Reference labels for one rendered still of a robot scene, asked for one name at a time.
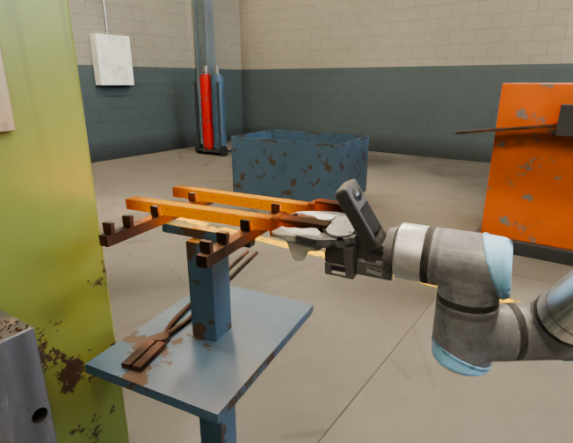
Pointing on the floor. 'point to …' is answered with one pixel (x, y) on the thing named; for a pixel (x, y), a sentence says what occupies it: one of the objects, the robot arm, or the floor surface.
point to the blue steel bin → (298, 163)
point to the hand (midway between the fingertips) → (286, 221)
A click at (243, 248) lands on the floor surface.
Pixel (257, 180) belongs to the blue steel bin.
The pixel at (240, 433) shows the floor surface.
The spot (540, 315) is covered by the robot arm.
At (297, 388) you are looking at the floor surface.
